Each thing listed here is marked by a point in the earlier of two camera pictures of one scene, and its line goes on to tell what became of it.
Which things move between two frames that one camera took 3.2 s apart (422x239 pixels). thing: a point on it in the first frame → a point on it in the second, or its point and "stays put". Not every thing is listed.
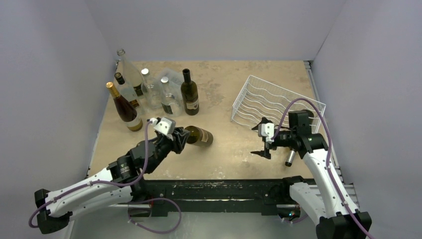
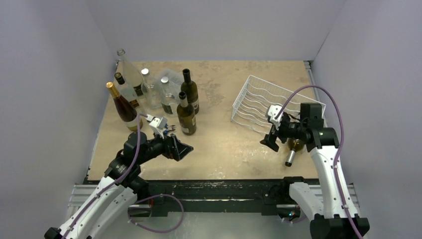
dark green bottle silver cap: (199, 136) → (186, 115)
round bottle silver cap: (171, 98) stays put
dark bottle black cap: (190, 94) stays put
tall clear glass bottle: (132, 75) stays put
